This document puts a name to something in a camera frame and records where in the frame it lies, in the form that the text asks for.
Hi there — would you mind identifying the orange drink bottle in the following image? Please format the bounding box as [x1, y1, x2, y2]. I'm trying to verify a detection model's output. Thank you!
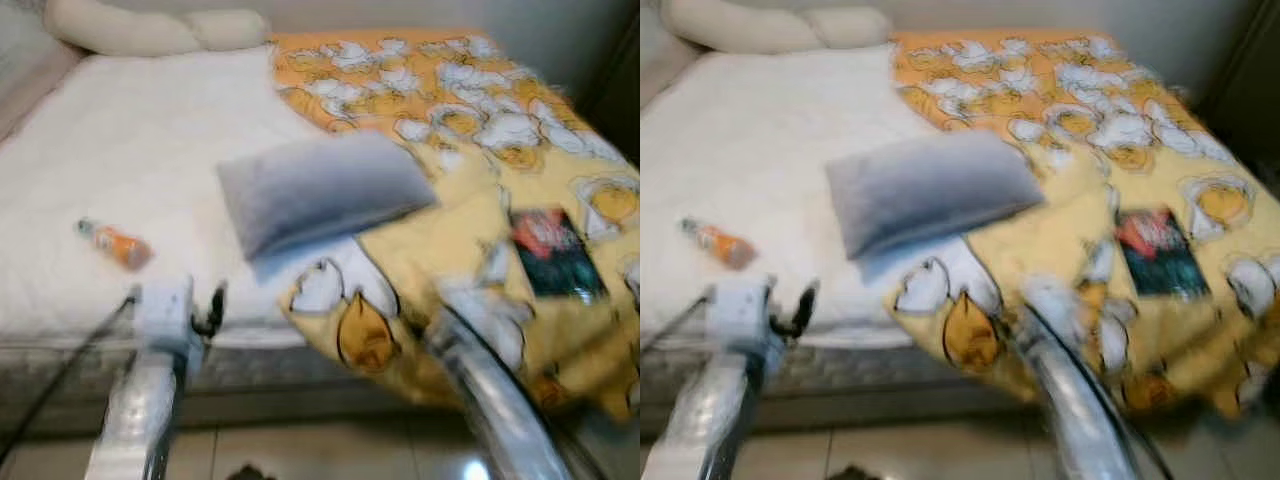
[679, 215, 760, 272]
[75, 217, 155, 272]

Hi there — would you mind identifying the grey rectangular pillow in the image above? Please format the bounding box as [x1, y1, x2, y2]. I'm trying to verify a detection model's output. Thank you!
[824, 130, 1048, 264]
[216, 130, 440, 264]

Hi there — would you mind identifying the dark red cover book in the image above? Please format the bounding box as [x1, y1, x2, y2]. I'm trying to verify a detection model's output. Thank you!
[1114, 206, 1212, 300]
[508, 206, 609, 302]

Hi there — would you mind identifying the white sheet mattress bed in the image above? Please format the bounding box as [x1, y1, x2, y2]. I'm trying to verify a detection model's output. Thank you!
[640, 40, 1280, 431]
[0, 28, 641, 431]

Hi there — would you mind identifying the yellow cartoon print blanket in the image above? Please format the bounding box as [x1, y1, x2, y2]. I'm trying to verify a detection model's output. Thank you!
[890, 30, 1280, 421]
[268, 30, 641, 423]

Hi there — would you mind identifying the small beige pillow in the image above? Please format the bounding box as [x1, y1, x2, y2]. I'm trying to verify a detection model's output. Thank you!
[805, 7, 895, 51]
[185, 9, 272, 52]

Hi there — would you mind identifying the grey padded headboard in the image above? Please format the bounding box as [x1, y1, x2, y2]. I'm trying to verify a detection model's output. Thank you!
[640, 5, 693, 111]
[0, 0, 84, 141]

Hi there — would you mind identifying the long beige bolster pillow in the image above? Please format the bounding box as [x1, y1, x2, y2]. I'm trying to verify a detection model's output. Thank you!
[43, 0, 203, 58]
[662, 0, 823, 57]

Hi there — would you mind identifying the dark wooden cabinet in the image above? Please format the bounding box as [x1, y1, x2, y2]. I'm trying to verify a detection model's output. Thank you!
[1200, 0, 1280, 171]

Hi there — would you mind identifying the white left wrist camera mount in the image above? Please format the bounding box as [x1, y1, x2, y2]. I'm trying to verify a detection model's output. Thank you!
[132, 276, 197, 351]
[704, 277, 777, 351]

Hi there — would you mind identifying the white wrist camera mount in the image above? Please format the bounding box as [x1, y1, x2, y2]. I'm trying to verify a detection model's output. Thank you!
[132, 276, 197, 351]
[704, 277, 777, 351]
[437, 278, 531, 363]
[1018, 274, 1091, 346]

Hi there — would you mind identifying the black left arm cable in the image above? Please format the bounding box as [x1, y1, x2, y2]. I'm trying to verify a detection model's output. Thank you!
[0, 293, 138, 463]
[640, 293, 710, 353]

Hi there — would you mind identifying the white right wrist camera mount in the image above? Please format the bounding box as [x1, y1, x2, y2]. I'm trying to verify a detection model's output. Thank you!
[437, 278, 531, 363]
[1018, 274, 1091, 346]

